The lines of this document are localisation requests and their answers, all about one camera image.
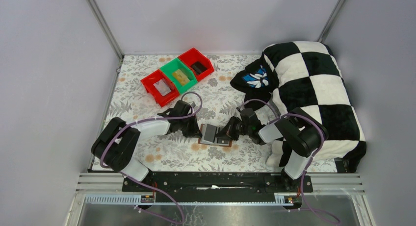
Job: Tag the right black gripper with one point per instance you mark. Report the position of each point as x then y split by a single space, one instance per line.
231 128

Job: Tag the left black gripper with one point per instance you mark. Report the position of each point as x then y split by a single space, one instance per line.
192 129

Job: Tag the brown leather card holder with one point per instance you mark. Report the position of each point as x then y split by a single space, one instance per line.
209 136

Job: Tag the silver card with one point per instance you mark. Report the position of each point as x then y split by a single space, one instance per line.
162 87

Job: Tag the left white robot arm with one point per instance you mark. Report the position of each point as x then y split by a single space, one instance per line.
116 144

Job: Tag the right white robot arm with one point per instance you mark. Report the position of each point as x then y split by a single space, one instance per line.
302 133

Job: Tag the yellow card in green bin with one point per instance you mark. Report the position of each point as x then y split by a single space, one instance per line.
181 77

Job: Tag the floral table cloth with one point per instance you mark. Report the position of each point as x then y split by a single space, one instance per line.
216 101

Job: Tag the red bin near left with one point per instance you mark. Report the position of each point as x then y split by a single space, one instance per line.
148 83

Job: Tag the red bin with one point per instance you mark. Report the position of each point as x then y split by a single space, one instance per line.
148 83
193 55

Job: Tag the black cap with blue logo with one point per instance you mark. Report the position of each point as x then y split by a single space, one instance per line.
256 83

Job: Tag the green bin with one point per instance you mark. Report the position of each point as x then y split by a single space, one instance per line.
174 65

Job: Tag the black item in red bin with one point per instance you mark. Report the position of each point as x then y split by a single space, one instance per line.
198 68

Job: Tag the red bin far right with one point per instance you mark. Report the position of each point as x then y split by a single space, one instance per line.
193 55

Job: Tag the checkered black white pillow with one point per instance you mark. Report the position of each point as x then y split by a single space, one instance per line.
305 74

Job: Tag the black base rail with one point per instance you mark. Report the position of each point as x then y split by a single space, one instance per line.
226 186

